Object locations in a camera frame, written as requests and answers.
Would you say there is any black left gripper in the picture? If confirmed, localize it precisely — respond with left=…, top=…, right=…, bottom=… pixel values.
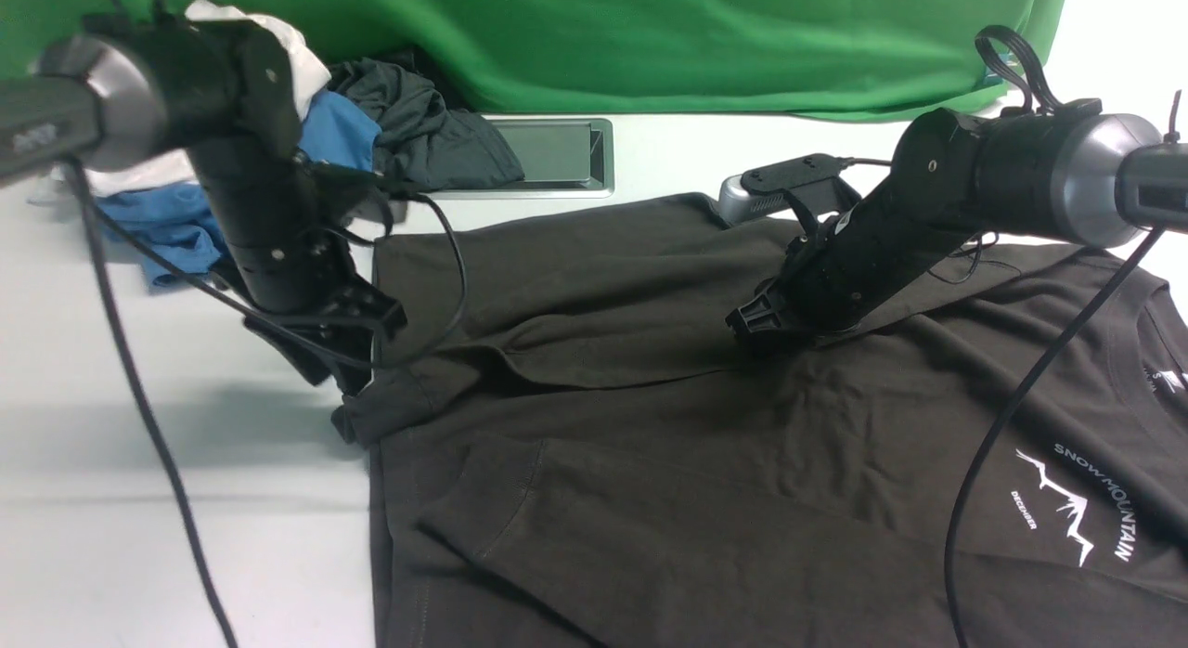
left=225, top=229, right=407, bottom=395

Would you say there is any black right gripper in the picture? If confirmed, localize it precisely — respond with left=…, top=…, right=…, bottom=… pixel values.
left=726, top=188, right=966, bottom=356

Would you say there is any dark gray long-sleeved shirt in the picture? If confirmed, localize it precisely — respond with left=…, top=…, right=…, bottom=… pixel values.
left=335, top=194, right=1184, bottom=647

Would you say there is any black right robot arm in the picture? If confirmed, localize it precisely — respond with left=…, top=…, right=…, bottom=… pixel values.
left=722, top=25, right=1184, bottom=348

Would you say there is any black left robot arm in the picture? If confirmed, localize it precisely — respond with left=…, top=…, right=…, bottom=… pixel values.
left=1, top=15, right=407, bottom=395

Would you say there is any blue crumpled garment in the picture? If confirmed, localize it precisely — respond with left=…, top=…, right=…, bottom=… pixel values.
left=95, top=92, right=381, bottom=279

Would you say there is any dark gray crumpled garment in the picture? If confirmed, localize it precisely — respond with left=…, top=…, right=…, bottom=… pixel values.
left=327, top=57, right=525, bottom=190

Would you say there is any white crumpled garment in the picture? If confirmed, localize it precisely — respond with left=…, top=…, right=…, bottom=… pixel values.
left=33, top=0, right=330, bottom=197

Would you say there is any green backdrop cloth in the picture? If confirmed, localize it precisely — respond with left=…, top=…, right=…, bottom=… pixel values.
left=0, top=0, right=1070, bottom=122

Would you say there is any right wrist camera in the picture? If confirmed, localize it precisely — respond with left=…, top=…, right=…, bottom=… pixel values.
left=710, top=153, right=862, bottom=227

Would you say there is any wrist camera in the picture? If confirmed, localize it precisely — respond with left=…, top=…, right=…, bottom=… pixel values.
left=301, top=162, right=421, bottom=226
left=710, top=153, right=862, bottom=227

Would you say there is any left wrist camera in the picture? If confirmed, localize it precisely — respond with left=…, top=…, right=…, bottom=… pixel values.
left=301, top=162, right=421, bottom=226

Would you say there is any gray table cable hatch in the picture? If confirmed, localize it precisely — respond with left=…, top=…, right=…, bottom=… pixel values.
left=432, top=118, right=615, bottom=200

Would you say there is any black right camera cable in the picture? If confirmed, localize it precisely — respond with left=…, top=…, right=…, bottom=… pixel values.
left=830, top=156, right=1167, bottom=648

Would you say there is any black camera cable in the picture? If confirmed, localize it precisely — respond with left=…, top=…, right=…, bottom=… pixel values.
left=58, top=161, right=469, bottom=648
left=830, top=156, right=1167, bottom=648

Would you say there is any black left camera cable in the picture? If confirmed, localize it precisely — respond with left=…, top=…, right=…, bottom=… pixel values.
left=58, top=161, right=469, bottom=648

